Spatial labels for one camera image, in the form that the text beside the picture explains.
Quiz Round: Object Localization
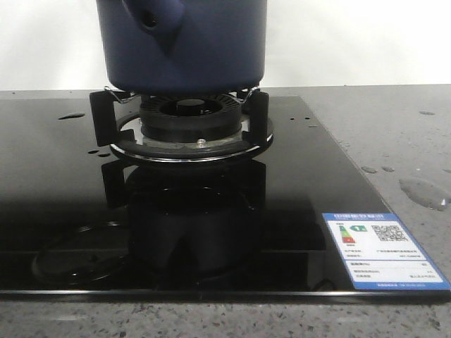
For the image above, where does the dark blue cooking pot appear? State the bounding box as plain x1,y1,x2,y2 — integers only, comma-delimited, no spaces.
96,1,267,95

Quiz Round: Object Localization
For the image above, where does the black metal pot support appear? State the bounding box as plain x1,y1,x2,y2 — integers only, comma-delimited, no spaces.
89,87,273,163

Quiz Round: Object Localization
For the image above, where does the black round gas burner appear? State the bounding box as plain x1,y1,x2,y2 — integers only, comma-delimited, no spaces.
140,94,242,142

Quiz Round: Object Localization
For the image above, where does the black glass gas cooktop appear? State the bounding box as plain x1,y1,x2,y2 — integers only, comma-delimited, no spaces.
1,96,450,303

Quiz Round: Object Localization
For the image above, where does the blue white energy label sticker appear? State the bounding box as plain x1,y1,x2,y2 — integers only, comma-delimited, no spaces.
323,213,450,291

